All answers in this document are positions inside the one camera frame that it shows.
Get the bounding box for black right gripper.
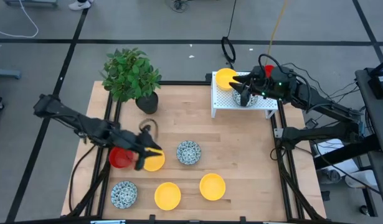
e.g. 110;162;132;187
229;65;288;107

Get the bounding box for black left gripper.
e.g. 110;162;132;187
117;127;164;172

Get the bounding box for yellow mini bowl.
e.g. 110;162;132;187
154;182;182;211
215;68;239;91
199;172;227;202
143;149;166;172

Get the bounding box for blue patterned mini bowl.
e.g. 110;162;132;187
176;140;202;166
110;180;138;210
232;90;259;108

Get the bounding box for white perforated metal shelf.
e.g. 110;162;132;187
210;71;279;119

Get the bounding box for black plant pot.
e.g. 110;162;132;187
135;91;159;115

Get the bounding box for green artificial plant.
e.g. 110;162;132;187
99;47;163;103

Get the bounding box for white paper sheets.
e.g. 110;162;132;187
315;138;361;177

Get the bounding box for black chair base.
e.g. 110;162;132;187
165;0;192;13

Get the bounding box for dark grey side desk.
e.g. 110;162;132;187
354;68;383;224

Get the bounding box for black monitor device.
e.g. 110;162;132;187
367;57;383;100

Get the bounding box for grey furniture foot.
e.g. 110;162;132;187
0;68;22;80

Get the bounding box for person's foot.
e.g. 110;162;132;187
68;0;95;11

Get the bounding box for black coiled floor cable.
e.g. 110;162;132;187
221;0;237;72

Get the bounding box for black aluminium table frame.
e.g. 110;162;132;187
60;70;328;224

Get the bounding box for yellow floor cable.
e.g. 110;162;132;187
264;0;289;63

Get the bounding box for black hanging arm cable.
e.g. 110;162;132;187
67;144;98;214

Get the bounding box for black cable bundle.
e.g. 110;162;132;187
284;62;366;123

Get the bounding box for white floor cable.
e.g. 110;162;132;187
0;0;40;39

